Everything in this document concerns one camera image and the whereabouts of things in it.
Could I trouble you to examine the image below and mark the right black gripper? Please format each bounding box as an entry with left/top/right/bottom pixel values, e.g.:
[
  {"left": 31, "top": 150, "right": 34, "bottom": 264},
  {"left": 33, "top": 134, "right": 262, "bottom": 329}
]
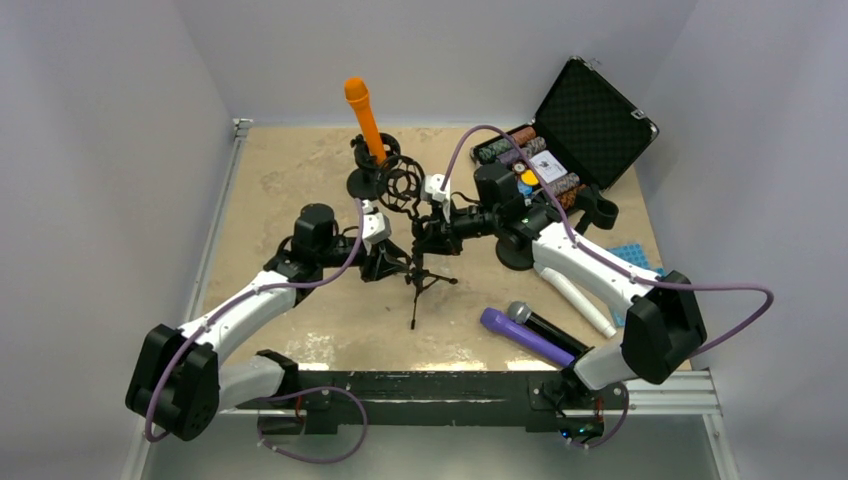
[{"left": 415, "top": 198, "right": 501, "bottom": 258}]

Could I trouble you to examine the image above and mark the black tripod shock-mount stand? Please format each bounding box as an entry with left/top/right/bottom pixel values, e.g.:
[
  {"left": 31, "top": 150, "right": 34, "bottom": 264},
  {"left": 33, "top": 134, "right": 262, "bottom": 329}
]
[{"left": 377, "top": 154, "right": 459, "bottom": 330}]

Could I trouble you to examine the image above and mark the round-base shock-mount stand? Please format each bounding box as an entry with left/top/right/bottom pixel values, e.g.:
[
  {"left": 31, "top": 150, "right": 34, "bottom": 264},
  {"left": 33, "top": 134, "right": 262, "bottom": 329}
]
[{"left": 346, "top": 133, "right": 401, "bottom": 200}]

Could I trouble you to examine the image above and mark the black clip stand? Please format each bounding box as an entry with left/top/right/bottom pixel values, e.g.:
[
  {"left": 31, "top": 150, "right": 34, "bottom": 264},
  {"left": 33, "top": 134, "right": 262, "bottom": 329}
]
[
  {"left": 574, "top": 185, "right": 619, "bottom": 235},
  {"left": 495, "top": 235, "right": 534, "bottom": 271}
]

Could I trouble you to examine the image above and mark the black silver-mesh microphone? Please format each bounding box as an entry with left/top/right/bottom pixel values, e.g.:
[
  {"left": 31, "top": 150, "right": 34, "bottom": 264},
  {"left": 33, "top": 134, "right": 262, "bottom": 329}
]
[{"left": 507, "top": 301, "right": 590, "bottom": 358}]

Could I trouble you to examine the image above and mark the purple microphone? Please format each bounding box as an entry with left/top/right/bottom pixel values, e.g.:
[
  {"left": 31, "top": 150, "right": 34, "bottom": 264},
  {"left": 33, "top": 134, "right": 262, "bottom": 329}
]
[{"left": 480, "top": 308, "right": 576, "bottom": 368}]

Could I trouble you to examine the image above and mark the orange microphone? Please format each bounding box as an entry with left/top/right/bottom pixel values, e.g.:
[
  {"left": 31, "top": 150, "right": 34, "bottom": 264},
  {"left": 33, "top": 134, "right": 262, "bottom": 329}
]
[{"left": 344, "top": 77, "right": 387, "bottom": 167}]

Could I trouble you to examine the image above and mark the white microphone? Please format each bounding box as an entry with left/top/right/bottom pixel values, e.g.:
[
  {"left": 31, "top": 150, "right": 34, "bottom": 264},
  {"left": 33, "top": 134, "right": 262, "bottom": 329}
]
[{"left": 533, "top": 263, "right": 617, "bottom": 339}]

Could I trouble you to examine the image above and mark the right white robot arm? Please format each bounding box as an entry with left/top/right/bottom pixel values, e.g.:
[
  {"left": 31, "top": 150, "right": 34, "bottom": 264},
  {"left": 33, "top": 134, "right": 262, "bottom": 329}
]
[{"left": 413, "top": 164, "right": 707, "bottom": 407}]

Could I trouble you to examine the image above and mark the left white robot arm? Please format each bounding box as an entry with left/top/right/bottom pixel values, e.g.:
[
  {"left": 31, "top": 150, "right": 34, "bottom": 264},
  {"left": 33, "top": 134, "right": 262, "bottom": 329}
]
[{"left": 125, "top": 200, "right": 393, "bottom": 443}]

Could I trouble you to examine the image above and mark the yellow dealer chip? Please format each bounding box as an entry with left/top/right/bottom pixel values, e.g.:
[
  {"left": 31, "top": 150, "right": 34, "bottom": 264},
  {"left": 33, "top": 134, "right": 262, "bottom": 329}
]
[{"left": 520, "top": 170, "right": 540, "bottom": 187}]

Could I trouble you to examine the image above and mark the white playing card deck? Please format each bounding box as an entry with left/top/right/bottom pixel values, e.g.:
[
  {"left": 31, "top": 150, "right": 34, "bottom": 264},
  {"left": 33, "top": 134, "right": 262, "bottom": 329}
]
[{"left": 530, "top": 150, "right": 568, "bottom": 184}]

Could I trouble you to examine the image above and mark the black poker chip case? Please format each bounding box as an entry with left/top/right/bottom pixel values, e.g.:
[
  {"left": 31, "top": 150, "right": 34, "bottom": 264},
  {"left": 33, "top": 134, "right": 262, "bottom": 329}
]
[{"left": 507, "top": 56, "right": 659, "bottom": 190}]

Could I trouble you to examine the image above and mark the blue lego baseplate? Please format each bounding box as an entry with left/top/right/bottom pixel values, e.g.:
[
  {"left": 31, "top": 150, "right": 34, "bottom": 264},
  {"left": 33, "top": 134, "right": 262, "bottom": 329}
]
[{"left": 608, "top": 243, "right": 666, "bottom": 329}]

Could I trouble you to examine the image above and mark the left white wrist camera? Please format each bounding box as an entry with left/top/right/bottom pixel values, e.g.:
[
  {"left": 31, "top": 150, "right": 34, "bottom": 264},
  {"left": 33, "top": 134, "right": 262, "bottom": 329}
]
[{"left": 360, "top": 200, "right": 392, "bottom": 253}]

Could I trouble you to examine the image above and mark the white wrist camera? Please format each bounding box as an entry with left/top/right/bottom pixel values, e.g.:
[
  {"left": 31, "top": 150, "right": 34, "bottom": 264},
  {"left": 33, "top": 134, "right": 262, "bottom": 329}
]
[
  {"left": 421, "top": 174, "right": 451, "bottom": 221},
  {"left": 360, "top": 200, "right": 392, "bottom": 253}
]

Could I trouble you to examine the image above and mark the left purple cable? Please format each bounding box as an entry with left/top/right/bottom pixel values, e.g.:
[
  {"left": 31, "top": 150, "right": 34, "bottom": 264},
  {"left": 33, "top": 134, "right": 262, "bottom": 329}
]
[{"left": 142, "top": 197, "right": 370, "bottom": 466}]

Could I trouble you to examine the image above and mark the purple cable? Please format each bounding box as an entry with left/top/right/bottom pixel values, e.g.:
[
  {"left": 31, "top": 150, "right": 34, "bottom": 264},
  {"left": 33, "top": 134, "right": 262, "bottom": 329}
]
[
  {"left": 142, "top": 197, "right": 370, "bottom": 466},
  {"left": 440, "top": 124, "right": 775, "bottom": 452}
]

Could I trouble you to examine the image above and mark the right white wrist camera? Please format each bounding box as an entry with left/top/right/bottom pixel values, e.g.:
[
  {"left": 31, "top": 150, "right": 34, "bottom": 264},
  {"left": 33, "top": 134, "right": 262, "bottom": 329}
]
[{"left": 421, "top": 174, "right": 451, "bottom": 221}]

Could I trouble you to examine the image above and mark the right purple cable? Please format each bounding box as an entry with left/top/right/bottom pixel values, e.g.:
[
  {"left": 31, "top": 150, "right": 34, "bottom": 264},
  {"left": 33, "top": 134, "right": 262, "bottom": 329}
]
[{"left": 440, "top": 124, "right": 775, "bottom": 452}]

